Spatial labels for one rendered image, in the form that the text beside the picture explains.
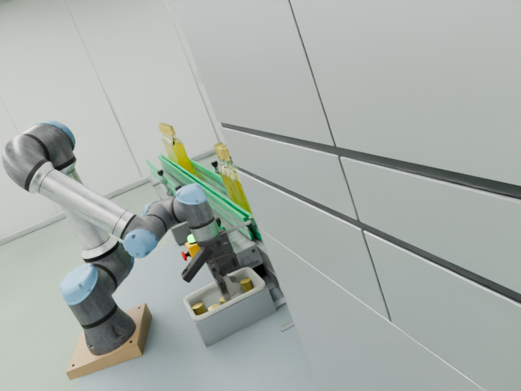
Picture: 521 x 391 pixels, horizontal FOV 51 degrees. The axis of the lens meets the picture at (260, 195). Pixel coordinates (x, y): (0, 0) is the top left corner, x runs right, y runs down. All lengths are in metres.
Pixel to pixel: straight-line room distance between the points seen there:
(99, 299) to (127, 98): 6.04
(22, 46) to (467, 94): 7.36
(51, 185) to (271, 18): 1.13
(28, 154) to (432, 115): 1.33
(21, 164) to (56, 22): 6.09
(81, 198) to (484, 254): 1.26
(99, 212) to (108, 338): 0.41
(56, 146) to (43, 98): 5.92
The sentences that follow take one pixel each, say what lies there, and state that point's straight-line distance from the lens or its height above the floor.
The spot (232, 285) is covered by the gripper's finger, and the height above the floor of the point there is 0.85.
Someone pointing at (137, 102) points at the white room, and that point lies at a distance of 7.58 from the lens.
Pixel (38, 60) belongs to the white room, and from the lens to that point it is 7.54.
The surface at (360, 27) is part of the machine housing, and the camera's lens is 0.33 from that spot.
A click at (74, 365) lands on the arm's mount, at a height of 0.78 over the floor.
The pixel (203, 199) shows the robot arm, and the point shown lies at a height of 1.12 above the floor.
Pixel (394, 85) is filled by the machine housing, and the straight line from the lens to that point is 0.32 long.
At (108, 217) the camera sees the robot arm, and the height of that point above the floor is 1.18.
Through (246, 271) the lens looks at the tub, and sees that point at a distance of 1.68.
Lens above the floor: 1.51
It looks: 17 degrees down
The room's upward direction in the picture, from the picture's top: 20 degrees counter-clockwise
